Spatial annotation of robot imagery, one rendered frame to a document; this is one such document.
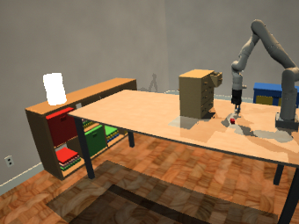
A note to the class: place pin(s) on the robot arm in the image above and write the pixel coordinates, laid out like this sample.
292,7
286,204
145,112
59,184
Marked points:
272,46

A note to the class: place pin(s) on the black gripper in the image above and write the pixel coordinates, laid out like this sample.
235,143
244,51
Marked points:
237,94

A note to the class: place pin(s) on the dark brown wooden drawer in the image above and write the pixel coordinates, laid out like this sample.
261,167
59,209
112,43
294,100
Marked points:
210,94
214,78
204,109
204,83
204,96
210,103

